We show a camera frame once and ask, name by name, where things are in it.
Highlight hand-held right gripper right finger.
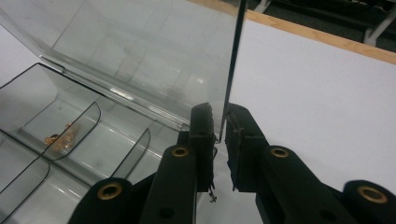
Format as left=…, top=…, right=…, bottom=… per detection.
left=224, top=103, right=269, bottom=193

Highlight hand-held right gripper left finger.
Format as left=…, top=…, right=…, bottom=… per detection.
left=178, top=102, right=219, bottom=194

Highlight clear grey plastic compartment box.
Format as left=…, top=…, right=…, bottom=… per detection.
left=0, top=0, right=249, bottom=224

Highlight small gold jewellery piece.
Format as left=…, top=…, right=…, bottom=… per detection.
left=44, top=121, right=79, bottom=152

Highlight white metal stand leg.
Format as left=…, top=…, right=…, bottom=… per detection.
left=363, top=5, right=396, bottom=47
left=253, top=0, right=273, bottom=14

